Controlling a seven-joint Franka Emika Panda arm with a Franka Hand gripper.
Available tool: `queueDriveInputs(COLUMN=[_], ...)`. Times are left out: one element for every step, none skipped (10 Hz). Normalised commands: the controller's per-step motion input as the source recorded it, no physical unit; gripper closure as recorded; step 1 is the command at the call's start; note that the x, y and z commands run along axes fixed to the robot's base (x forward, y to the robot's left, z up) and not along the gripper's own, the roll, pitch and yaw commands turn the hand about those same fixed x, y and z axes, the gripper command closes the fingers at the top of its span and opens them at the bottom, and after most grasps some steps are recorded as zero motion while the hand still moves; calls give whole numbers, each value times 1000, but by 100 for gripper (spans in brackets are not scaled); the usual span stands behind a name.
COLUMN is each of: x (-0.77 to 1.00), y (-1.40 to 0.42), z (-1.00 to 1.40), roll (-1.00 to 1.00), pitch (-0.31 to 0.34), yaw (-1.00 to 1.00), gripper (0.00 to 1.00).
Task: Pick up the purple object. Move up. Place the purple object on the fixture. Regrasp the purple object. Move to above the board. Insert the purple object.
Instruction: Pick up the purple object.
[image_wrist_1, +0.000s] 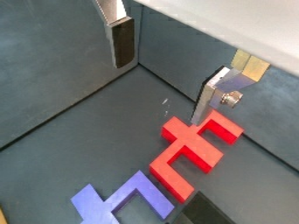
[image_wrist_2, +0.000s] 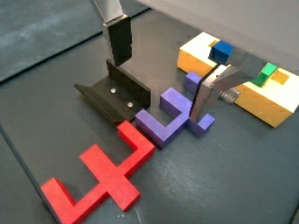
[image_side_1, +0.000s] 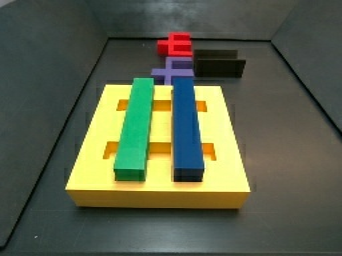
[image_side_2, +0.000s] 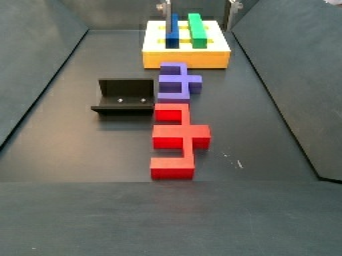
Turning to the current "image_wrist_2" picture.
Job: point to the yellow slotted board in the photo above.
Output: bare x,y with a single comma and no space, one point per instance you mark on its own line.
271,102

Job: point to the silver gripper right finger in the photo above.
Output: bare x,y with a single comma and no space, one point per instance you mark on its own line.
217,85

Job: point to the purple E-shaped block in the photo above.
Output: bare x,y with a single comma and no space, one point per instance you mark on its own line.
176,105

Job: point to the green bar block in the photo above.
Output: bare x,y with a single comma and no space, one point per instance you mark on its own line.
265,72

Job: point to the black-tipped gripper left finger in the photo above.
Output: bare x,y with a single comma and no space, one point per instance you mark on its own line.
116,28

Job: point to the black angle fixture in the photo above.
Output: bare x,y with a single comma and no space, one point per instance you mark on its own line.
117,96

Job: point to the red E-shaped block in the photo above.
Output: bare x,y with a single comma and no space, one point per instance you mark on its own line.
112,179

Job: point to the blue bar block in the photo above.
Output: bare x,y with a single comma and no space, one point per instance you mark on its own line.
220,52

